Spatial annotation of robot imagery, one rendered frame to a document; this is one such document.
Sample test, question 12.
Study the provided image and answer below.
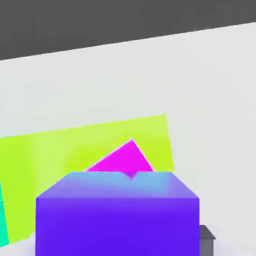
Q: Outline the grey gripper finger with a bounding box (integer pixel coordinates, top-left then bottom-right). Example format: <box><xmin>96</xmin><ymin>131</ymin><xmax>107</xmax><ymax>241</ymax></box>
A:
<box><xmin>199</xmin><ymin>224</ymin><xmax>217</xmax><ymax>256</ymax></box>

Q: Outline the small purple cube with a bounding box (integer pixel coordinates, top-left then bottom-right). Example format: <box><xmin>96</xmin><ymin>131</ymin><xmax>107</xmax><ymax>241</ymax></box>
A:
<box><xmin>35</xmin><ymin>171</ymin><xmax>201</xmax><ymax>256</ymax></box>

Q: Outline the small magenta cube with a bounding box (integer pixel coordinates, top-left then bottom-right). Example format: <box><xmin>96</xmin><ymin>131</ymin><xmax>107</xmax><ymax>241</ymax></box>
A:
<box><xmin>85</xmin><ymin>138</ymin><xmax>155</xmax><ymax>173</ymax></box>

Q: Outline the large yellow-green box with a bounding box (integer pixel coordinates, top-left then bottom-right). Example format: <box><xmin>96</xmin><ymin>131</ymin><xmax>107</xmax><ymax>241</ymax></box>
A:
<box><xmin>0</xmin><ymin>113</ymin><xmax>175</xmax><ymax>245</ymax></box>

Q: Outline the large turquoise box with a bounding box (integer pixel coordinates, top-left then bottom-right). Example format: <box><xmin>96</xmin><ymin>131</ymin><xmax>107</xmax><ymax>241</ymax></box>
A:
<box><xmin>0</xmin><ymin>180</ymin><xmax>10</xmax><ymax>248</ymax></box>

